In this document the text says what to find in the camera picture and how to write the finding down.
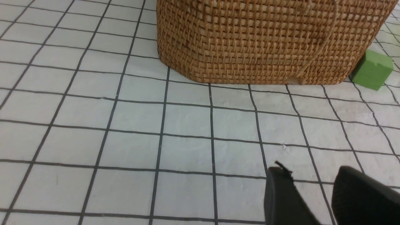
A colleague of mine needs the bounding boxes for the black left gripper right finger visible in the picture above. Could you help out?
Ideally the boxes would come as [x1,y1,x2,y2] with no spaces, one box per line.
[331,166,400,225]

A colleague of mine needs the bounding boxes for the green foam cube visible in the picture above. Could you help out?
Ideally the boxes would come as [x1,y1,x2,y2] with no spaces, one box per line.
[350,49,394,91]

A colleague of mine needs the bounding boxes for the woven rattan basket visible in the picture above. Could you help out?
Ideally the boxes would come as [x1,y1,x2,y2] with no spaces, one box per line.
[156,0,398,85]

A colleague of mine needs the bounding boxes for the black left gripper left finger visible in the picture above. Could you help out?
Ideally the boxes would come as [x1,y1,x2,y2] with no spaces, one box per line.
[264,161,320,225]

